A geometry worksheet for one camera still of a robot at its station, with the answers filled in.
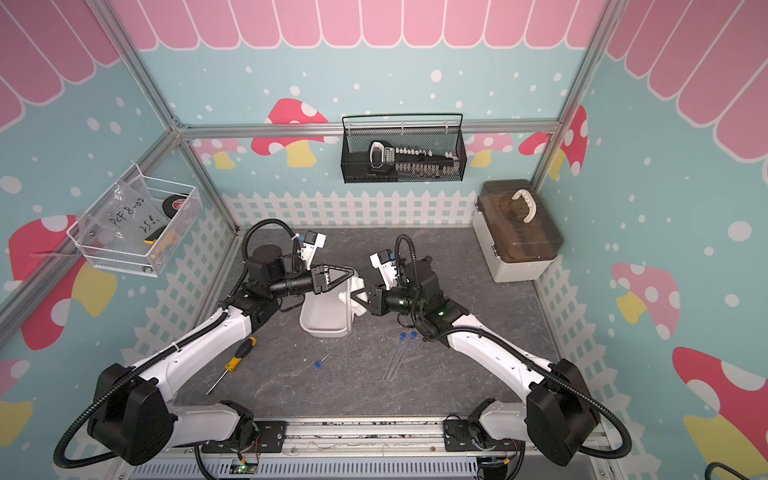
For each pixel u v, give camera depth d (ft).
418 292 1.88
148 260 2.09
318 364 2.85
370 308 2.20
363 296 2.32
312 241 2.23
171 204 2.60
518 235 3.37
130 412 1.32
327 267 2.25
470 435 2.16
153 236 2.15
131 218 2.28
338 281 2.37
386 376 2.73
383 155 2.93
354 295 2.34
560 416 1.32
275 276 2.02
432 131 2.94
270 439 2.45
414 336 3.01
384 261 2.18
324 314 3.14
